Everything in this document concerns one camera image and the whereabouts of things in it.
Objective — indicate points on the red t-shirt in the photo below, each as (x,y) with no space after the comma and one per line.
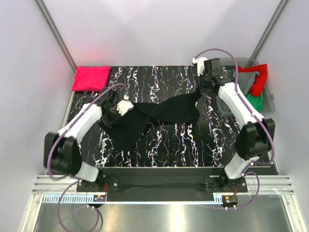
(260,81)

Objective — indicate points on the left aluminium corner post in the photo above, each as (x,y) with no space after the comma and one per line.
(55,32)

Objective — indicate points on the right aluminium corner post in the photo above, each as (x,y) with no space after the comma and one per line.
(269,28)

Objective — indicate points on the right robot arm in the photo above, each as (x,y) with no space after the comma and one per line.
(255,138)

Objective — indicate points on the aluminium corner post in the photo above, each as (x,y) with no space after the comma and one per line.
(269,28)
(55,32)

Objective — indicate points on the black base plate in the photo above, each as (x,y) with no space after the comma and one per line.
(160,195)

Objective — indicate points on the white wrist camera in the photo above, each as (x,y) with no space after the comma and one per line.
(124,106)
(199,62)

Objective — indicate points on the aluminium frame rail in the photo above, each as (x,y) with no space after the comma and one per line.
(266,184)

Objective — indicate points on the grey t-shirt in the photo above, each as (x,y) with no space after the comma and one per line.
(246,81)

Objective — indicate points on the green t-shirt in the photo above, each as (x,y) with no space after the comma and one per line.
(256,102)

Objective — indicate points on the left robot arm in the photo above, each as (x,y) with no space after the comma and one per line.
(62,149)

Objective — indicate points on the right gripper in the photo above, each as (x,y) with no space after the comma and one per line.
(199,78)

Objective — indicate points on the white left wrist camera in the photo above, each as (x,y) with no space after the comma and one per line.
(124,106)

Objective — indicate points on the pink folded t-shirt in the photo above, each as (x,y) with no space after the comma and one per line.
(90,78)

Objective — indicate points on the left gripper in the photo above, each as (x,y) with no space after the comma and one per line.
(110,123)

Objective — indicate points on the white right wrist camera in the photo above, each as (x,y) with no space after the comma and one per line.
(199,62)

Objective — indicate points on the clear plastic bin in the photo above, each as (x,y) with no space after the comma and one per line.
(268,105)

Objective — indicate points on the black t-shirt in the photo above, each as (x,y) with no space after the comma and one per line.
(127,130)

